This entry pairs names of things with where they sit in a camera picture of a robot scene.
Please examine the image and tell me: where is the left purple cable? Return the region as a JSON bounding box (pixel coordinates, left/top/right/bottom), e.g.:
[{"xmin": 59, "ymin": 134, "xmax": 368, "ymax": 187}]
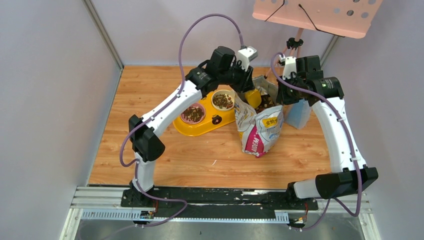
[{"xmin": 119, "ymin": 13, "xmax": 246, "ymax": 228}]

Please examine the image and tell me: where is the pink music stand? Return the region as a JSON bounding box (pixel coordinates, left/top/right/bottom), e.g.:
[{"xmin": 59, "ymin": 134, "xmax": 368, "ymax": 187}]
[{"xmin": 252, "ymin": 0, "xmax": 382, "ymax": 42}]

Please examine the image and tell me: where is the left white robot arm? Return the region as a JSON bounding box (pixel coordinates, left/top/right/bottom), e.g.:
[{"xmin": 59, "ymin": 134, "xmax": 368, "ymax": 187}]
[{"xmin": 125, "ymin": 46, "xmax": 258, "ymax": 207}]

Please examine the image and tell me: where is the pet food kibble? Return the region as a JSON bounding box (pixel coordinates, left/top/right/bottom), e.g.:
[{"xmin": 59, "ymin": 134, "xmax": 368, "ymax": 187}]
[{"xmin": 180, "ymin": 93, "xmax": 276, "ymax": 124}]

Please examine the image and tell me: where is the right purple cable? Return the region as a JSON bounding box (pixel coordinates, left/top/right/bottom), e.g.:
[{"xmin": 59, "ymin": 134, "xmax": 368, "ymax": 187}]
[{"xmin": 270, "ymin": 51, "xmax": 363, "ymax": 231}]

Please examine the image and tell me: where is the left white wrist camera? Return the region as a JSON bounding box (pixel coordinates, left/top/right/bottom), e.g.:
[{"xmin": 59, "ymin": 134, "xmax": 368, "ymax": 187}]
[{"xmin": 235, "ymin": 46, "xmax": 258, "ymax": 72}]

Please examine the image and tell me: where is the yellow plastic scoop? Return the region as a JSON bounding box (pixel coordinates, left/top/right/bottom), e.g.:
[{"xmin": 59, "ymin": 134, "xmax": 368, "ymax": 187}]
[{"xmin": 244, "ymin": 88, "xmax": 262, "ymax": 109}]

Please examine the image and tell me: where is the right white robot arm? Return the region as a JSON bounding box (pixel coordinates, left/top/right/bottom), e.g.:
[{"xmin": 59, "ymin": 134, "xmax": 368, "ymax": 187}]
[{"xmin": 276, "ymin": 52, "xmax": 379, "ymax": 209}]

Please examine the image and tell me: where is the pink bowl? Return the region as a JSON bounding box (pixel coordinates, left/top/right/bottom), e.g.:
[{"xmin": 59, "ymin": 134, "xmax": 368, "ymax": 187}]
[{"xmin": 180, "ymin": 103, "xmax": 206, "ymax": 125}]

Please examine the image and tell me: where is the pet food bag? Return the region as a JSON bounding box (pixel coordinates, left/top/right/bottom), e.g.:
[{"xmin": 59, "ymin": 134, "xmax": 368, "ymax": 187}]
[{"xmin": 234, "ymin": 75, "xmax": 284, "ymax": 158}]

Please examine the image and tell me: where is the purple cable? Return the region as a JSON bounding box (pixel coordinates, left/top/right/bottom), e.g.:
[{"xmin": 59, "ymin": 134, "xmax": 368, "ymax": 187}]
[
  {"xmin": 270, "ymin": 51, "xmax": 363, "ymax": 231},
  {"xmin": 119, "ymin": 13, "xmax": 246, "ymax": 228}
]

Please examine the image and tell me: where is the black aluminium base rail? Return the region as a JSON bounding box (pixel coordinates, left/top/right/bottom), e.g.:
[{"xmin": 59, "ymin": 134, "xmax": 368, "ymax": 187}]
[{"xmin": 69, "ymin": 185, "xmax": 357, "ymax": 224}]

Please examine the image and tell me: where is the yellow double pet feeder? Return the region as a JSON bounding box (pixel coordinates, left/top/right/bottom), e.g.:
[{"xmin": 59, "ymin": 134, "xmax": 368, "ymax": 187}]
[{"xmin": 173, "ymin": 90, "xmax": 235, "ymax": 137}]

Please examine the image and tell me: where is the cream bowl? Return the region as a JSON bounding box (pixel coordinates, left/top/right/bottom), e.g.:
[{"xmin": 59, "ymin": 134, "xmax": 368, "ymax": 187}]
[{"xmin": 211, "ymin": 89, "xmax": 235, "ymax": 111}]

